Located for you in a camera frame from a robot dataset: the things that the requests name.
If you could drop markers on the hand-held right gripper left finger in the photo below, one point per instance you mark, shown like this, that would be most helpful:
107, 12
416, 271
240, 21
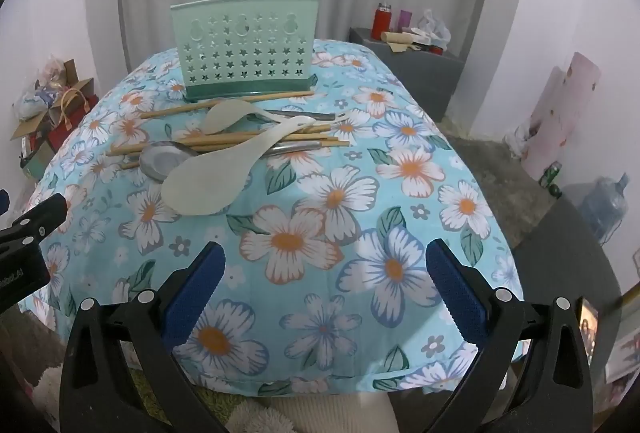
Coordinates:
200, 293

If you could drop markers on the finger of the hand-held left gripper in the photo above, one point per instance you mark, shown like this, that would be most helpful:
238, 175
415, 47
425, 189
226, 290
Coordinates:
45, 215
3, 202

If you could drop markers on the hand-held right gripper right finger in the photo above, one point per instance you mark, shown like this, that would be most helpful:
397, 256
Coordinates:
455, 293

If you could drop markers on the large white rice paddle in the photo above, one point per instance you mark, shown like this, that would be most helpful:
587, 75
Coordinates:
210, 183

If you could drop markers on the large metal spoon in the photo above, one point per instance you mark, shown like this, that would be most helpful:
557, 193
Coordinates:
160, 158

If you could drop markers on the small white rice paddle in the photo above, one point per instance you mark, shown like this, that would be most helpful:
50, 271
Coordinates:
222, 117

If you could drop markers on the pile of bamboo chopsticks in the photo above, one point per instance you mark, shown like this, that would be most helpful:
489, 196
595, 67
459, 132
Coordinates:
334, 142

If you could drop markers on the green star-cut utensil holder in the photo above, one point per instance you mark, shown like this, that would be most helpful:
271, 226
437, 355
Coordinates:
240, 53

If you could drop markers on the cardboard box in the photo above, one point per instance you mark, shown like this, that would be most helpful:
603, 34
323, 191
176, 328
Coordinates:
30, 130

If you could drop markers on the clear plastic bag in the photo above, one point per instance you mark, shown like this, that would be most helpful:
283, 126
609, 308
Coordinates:
37, 95

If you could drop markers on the red gift bag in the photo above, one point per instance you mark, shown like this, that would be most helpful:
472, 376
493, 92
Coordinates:
75, 105

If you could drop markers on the blue floral cloth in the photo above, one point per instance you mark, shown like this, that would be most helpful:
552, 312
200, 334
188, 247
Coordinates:
350, 223

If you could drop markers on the green can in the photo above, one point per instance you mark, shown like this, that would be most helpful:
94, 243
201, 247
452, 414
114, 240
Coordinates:
550, 173

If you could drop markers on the crumpled white bag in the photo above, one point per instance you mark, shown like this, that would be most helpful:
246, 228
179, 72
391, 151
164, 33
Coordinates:
520, 140

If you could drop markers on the blue water jug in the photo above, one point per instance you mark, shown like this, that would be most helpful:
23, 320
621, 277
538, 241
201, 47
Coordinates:
602, 208

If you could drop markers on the framed picture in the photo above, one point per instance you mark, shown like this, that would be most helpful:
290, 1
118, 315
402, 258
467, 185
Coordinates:
627, 338

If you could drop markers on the pink rolled mat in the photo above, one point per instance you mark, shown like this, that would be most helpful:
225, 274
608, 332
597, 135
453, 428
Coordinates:
565, 113

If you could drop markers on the grey cabinet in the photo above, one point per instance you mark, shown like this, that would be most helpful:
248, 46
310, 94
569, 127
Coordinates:
415, 78

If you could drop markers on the small red container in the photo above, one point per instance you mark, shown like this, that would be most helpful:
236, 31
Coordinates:
438, 49

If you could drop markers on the brown paper roll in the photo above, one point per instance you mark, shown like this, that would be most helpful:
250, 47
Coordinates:
395, 36

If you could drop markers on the white plastic bag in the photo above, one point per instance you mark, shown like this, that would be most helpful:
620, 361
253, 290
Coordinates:
432, 25

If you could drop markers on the purple cup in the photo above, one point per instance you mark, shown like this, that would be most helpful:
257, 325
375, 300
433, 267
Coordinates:
405, 20

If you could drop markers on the red thermos bottle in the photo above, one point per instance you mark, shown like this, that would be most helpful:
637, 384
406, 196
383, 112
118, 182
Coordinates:
381, 23

